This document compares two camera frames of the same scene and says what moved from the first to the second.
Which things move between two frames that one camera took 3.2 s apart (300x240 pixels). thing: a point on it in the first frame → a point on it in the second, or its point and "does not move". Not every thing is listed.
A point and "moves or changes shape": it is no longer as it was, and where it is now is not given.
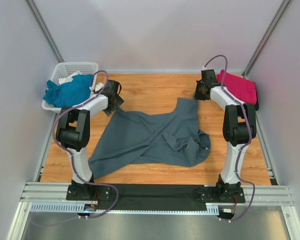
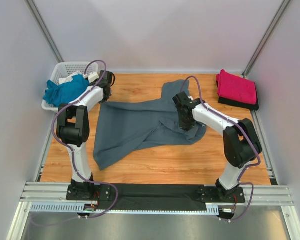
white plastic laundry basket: (61, 70) does not move
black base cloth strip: (155, 197) does not move
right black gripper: (196, 95) → (183, 126)
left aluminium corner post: (45, 30) does not move
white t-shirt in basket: (68, 78) does not move
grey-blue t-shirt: (172, 137) moves or changes shape
